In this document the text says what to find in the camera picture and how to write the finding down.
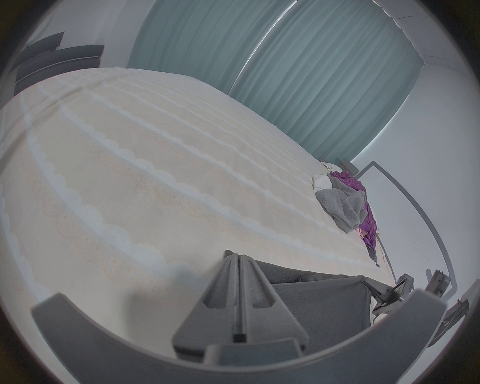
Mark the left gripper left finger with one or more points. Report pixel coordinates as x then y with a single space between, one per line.
221 322

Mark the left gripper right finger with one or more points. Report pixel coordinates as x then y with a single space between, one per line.
262 322

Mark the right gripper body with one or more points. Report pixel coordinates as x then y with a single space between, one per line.
395 298

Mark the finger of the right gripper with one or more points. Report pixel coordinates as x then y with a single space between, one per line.
377 289

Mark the black T-shirt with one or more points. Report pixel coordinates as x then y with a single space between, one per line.
318 303

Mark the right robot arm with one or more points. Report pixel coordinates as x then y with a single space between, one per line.
446 300

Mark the bed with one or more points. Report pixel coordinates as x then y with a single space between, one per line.
150 168

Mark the pink garment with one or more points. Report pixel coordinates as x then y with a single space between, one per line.
360 233

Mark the purple satin garment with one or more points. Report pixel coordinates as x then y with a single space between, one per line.
369 225

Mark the grey garment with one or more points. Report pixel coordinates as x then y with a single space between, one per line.
345 206

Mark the white garment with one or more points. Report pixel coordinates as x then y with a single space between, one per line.
321 182

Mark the white printed pillow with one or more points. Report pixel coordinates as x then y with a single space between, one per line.
329 165

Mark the blue-green curtain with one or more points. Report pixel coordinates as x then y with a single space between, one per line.
322 82
195 41

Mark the black chest of drawers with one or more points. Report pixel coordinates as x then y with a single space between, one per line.
48 60

